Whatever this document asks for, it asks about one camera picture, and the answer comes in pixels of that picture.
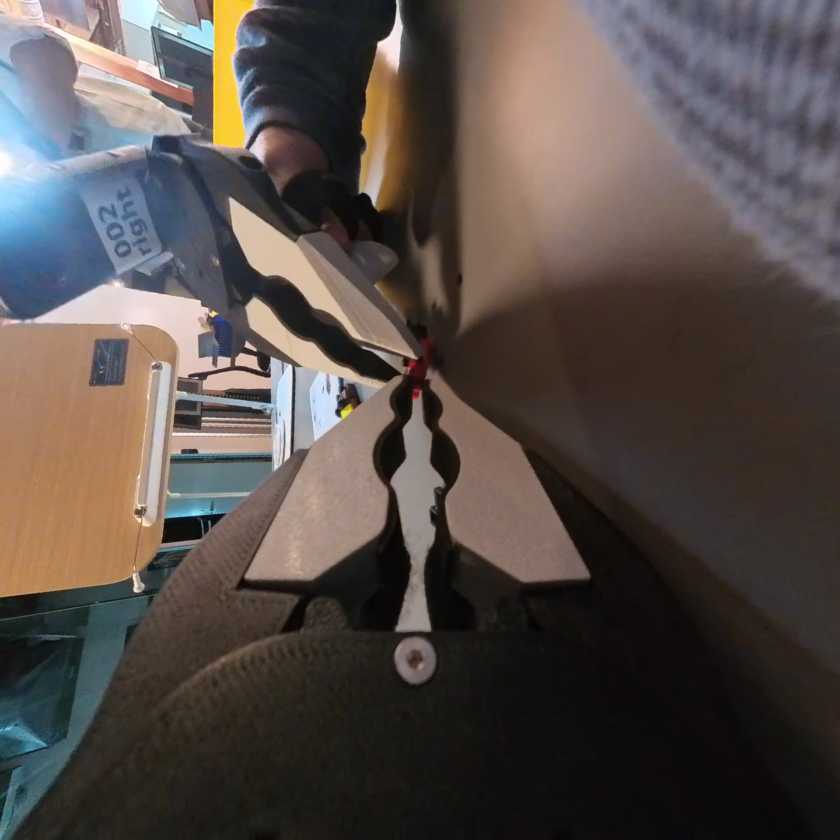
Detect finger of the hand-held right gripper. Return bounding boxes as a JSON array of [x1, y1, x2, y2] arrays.
[[245, 290, 404, 384], [228, 197, 422, 370]]

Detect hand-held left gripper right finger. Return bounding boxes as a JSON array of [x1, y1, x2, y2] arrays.
[[421, 379, 592, 585]]

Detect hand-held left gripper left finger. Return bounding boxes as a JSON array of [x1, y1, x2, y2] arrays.
[[243, 378, 409, 585]]

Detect thin red black lego piece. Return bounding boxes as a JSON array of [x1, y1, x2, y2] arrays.
[[402, 336, 435, 400]]

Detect person's right forearm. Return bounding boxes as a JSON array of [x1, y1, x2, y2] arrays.
[[233, 0, 401, 158]]

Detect person's right hand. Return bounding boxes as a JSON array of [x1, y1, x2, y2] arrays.
[[251, 125, 363, 255]]

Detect metal storage shelves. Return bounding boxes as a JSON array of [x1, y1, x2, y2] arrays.
[[167, 374, 277, 549]]

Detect black monitor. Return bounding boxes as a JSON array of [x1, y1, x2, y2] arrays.
[[150, 25, 215, 94]]

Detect yellow box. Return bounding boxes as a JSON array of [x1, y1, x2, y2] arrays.
[[213, 0, 411, 217]]

